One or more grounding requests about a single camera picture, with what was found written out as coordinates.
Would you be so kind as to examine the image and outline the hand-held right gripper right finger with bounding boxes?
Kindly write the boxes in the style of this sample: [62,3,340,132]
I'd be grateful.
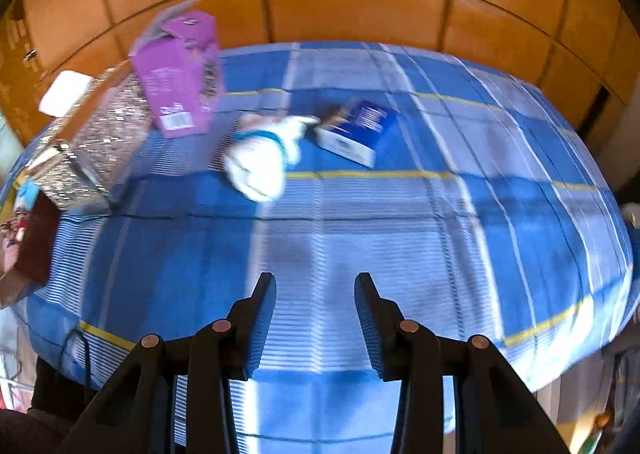
[354,272,572,454]

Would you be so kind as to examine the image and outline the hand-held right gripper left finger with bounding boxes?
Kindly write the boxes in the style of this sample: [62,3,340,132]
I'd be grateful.
[59,272,277,454]

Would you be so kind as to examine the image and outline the white plush toy blue collar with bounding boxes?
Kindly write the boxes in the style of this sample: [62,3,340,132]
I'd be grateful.
[220,114,321,203]

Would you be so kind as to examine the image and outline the blue plaid bed sheet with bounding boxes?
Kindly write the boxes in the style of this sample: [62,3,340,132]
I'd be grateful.
[0,41,636,454]

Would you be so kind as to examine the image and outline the blue cardboard box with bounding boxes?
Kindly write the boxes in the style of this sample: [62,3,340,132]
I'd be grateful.
[314,98,401,169]

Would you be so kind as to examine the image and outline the silver glitter box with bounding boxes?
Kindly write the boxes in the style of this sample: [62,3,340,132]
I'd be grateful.
[30,61,154,213]

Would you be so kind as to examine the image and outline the purple cardboard box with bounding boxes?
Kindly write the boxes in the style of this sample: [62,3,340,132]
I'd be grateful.
[129,0,223,139]

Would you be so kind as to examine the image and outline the white flat pad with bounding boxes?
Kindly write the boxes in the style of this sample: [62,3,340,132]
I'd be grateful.
[37,71,91,117]

